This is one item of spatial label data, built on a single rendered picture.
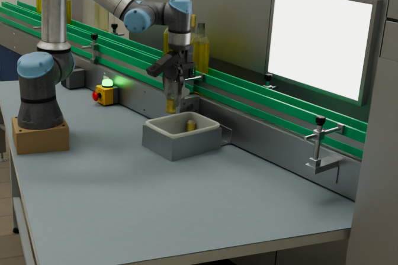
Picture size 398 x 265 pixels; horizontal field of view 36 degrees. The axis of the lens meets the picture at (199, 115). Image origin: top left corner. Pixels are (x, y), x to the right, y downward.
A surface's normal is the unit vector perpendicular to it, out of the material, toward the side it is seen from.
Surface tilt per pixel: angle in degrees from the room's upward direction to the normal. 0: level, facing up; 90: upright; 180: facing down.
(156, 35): 90
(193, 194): 0
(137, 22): 91
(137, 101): 90
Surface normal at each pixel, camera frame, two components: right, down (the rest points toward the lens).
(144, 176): 0.06, -0.94
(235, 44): -0.76, 0.17
